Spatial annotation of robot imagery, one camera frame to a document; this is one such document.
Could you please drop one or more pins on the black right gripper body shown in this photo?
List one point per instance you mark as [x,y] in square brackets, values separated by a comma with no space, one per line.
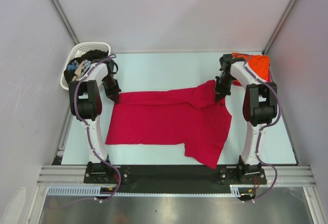
[223,84]

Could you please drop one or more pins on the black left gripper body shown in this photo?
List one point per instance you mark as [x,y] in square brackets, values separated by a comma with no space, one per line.
[110,85]

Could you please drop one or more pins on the red polo shirt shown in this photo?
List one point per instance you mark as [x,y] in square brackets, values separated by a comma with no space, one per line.
[189,116]

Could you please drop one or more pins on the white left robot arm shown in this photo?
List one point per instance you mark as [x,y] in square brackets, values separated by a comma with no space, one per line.
[86,106]

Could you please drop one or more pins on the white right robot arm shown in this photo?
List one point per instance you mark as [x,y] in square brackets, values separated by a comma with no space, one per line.
[260,111]

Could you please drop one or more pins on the black printed t shirt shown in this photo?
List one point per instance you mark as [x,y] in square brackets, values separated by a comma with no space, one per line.
[79,66]

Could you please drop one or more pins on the white plastic laundry basket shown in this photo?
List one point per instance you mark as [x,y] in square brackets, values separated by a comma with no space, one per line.
[77,51]

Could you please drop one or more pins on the folded orange t shirt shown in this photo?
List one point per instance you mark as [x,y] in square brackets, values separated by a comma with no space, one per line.
[258,63]

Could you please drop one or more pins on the aluminium frame rail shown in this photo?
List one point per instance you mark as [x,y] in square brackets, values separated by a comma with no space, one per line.
[286,176]

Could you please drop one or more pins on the grey slotted cable duct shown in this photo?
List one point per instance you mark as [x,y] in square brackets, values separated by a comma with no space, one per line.
[80,191]

